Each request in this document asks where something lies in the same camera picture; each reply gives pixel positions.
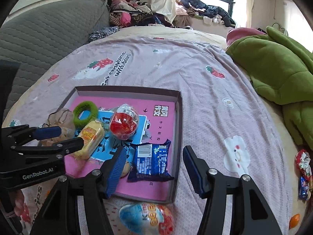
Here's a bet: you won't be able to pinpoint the green fuzzy hair scrunchie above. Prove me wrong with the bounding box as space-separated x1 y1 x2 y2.
73 101 99 128

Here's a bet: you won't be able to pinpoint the small orange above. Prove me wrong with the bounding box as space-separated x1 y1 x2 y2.
289 214 301 230

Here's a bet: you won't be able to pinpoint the pile of clothes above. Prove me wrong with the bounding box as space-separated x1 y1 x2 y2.
109 0 176 28

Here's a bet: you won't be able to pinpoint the blue cookie packet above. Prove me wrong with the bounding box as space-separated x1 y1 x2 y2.
127 139 174 183

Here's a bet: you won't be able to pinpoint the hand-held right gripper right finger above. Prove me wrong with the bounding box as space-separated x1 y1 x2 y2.
182 146 284 235

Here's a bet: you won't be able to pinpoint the dark patterned cloth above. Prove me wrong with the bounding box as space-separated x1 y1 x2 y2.
88 26 120 42

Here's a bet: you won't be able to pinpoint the beige bed sheet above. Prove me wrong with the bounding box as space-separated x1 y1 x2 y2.
117 26 228 51

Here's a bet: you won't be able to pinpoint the strawberry printed blanket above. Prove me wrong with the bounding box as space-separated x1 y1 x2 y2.
2 35 301 235

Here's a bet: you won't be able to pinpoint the pink book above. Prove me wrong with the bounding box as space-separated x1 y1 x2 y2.
66 96 176 197

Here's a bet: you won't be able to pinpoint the clothes on windowsill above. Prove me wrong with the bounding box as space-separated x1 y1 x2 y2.
176 0 236 28

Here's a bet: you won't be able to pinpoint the beige drawstring pouch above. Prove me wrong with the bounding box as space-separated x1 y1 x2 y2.
40 108 76 147

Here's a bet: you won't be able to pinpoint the red toy egg in wrapper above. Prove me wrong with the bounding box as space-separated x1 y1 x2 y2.
109 103 140 140

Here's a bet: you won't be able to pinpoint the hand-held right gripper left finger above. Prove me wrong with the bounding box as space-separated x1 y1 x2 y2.
29 146 128 235

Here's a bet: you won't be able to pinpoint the blue and white toy egg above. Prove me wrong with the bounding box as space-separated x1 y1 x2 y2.
119 202 174 235

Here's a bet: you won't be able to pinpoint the blue candy packet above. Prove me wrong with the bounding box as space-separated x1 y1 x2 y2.
298 176 311 201

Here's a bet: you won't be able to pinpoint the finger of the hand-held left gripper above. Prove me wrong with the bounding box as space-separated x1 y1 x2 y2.
2 125 62 145
11 137 84 159

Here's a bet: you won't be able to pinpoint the shallow brown cardboard box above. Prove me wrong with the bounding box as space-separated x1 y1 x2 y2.
65 86 183 204

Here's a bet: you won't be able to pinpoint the pink pillow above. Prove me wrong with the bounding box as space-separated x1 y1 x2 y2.
226 28 267 50

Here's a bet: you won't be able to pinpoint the green quilted blanket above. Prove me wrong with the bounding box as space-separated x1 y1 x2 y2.
225 26 313 150

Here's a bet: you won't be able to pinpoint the yellow cake packet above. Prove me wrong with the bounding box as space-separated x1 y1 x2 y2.
73 120 105 161

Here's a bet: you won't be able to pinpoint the red and white candy packet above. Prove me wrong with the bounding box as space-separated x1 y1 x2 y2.
295 149 313 180

